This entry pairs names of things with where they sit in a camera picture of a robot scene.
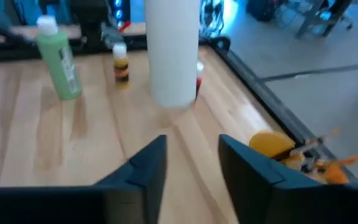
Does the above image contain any black floor fan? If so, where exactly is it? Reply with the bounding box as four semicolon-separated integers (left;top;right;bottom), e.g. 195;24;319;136
199;0;226;35

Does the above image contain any large white paint bottle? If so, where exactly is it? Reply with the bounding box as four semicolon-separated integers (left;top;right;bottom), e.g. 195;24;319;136
144;0;201;109

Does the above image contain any small yellow paint bottle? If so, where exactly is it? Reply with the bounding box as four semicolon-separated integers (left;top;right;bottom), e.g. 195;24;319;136
112;42;131;90

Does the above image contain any grey background chair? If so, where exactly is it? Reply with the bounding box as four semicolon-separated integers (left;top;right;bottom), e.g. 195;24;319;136
295;0;354;40

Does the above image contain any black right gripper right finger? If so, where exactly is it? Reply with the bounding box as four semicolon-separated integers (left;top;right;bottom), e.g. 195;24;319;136
218;134;323;224

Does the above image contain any small red paint bottle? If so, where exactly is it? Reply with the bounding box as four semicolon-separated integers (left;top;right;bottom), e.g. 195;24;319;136
195;60;205;102

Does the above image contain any large green paint bottle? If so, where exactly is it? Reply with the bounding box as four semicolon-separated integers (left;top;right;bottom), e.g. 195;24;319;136
35;15;83;101

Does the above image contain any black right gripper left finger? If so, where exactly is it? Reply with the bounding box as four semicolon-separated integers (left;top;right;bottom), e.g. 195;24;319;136
94;134;168;224

